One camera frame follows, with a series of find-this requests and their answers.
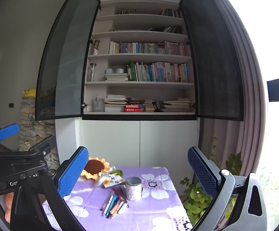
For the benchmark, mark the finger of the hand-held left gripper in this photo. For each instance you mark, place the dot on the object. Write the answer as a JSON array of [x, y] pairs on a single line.
[[7, 131], [40, 147]]

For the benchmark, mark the green potted plant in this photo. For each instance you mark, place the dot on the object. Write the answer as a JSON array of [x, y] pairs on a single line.
[[197, 197]]

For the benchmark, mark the dark glass cabinet door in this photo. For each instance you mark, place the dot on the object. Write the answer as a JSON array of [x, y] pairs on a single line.
[[65, 60], [214, 60]]

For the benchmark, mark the white printed ribbon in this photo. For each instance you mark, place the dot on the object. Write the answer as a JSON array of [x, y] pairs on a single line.
[[100, 181]]

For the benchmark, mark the crochet sunflower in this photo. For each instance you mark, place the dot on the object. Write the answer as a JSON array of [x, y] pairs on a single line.
[[93, 167]]

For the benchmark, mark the sunflower print card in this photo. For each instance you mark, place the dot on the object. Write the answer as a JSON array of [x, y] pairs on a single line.
[[112, 181]]

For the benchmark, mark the orange pen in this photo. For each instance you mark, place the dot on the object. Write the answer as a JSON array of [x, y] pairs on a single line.
[[116, 208]]

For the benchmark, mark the pinkish grey curtain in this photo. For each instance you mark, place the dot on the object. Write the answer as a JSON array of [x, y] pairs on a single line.
[[240, 137]]

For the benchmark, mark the glass jar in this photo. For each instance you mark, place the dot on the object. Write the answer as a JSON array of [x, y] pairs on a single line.
[[96, 47], [91, 72]]

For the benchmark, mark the white bookcase cabinet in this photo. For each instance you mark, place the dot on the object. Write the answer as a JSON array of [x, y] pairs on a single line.
[[139, 139]]

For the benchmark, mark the grey white dotted pen holder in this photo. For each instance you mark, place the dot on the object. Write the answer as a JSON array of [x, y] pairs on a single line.
[[133, 189]]

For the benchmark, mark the blue pen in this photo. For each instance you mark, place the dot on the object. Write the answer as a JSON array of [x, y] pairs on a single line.
[[111, 204]]

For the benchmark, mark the pile of stacked papers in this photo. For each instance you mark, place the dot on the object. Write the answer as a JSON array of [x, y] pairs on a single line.
[[31, 134]]

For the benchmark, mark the person's left hand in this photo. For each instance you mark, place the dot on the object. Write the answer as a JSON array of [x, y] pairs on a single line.
[[8, 207]]

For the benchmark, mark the row of books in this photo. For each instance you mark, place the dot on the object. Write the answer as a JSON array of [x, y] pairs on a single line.
[[146, 48], [166, 29], [171, 13], [157, 72], [126, 12]]

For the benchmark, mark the clear plastic pen cup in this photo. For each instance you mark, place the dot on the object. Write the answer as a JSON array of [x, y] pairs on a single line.
[[98, 105]]

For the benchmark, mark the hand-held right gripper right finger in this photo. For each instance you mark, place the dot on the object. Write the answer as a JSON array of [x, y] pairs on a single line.
[[202, 173]]

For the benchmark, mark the red book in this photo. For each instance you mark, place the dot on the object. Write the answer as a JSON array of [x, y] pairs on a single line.
[[134, 110]]

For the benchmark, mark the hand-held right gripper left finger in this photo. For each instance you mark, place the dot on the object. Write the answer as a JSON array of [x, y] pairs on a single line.
[[73, 170]]

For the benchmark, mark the yellow plush toy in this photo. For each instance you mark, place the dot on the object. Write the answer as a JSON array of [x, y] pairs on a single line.
[[30, 93]]

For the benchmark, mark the purple floral tablecloth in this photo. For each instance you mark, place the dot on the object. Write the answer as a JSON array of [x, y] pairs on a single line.
[[154, 209]]

